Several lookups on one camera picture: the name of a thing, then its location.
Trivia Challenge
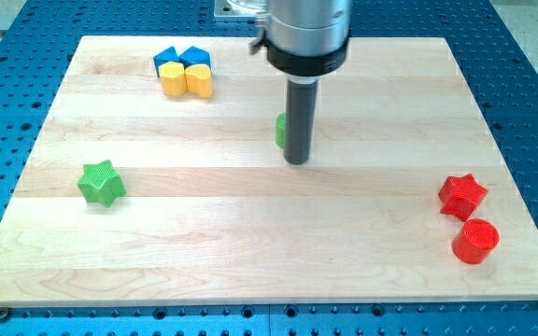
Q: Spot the red circle block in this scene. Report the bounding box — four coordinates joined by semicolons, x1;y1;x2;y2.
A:
451;218;500;264

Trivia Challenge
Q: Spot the blue pentagon block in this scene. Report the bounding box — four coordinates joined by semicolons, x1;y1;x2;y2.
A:
178;46;211;67

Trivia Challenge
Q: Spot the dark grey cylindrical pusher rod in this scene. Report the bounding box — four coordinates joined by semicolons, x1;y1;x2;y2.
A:
284;77;319;165

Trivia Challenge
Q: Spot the light wooden board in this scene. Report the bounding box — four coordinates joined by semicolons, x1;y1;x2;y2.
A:
0;36;538;307

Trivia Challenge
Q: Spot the red star block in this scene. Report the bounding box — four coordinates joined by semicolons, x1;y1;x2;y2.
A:
438;174;488;221

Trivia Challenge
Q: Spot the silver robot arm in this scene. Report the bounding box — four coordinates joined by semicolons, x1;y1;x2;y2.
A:
248;0;352;164

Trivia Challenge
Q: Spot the green star block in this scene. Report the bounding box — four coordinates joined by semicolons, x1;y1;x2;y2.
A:
77;160;127;207

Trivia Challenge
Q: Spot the blue cube block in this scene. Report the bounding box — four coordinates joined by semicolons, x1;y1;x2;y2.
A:
153;47;179;77

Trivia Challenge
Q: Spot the yellow heart block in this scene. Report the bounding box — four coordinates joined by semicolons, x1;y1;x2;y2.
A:
185;63;213;98

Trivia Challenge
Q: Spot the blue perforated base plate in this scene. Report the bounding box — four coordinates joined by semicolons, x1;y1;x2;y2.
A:
0;1;538;335

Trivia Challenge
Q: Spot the metal mounting plate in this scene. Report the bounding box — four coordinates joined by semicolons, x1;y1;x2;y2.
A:
213;0;267;21

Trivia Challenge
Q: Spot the yellow pentagon block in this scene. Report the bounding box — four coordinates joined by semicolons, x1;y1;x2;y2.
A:
158;62;187;97

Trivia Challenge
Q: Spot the green circle block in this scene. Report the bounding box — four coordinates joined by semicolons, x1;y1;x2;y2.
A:
275;113;287;148

